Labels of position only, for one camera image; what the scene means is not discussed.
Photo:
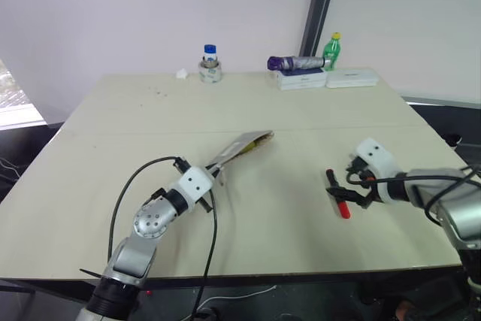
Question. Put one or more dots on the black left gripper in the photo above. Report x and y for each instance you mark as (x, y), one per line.
(205, 204)

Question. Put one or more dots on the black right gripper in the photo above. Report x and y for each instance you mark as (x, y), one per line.
(359, 170)

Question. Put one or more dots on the red marker with black cap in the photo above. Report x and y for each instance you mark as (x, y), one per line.
(342, 209)

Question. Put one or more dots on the grey grid pouch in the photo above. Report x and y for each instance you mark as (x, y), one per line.
(240, 146)

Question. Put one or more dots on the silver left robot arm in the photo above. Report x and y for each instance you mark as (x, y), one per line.
(148, 223)

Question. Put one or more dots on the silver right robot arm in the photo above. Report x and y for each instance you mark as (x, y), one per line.
(447, 193)

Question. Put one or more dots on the black zip tie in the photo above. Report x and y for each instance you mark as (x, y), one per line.
(92, 273)

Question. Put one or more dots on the white tape roll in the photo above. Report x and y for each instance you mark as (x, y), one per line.
(209, 74)

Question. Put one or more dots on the crumpled white tissue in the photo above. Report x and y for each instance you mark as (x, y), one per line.
(182, 73)

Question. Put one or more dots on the plain white flat box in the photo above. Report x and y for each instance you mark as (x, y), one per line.
(351, 78)

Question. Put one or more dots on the blue capped small bottle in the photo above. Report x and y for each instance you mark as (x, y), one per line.
(209, 54)

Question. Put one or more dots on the white box with blue stripe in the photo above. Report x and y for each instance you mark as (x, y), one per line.
(302, 80)

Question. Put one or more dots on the purple folded umbrella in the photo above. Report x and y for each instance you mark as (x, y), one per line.
(297, 62)

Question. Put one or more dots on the green bottle with yellow cap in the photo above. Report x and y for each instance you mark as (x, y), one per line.
(332, 51)

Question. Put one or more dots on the bright window pane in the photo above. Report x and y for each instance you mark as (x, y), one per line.
(17, 103)

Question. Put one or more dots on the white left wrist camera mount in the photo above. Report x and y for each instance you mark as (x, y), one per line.
(196, 182)

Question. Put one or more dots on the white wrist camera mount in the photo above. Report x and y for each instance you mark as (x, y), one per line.
(376, 157)
(196, 182)

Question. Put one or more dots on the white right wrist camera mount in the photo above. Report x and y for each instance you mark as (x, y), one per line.
(376, 157)

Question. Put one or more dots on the dark grey wall pillar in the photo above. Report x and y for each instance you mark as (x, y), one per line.
(319, 9)

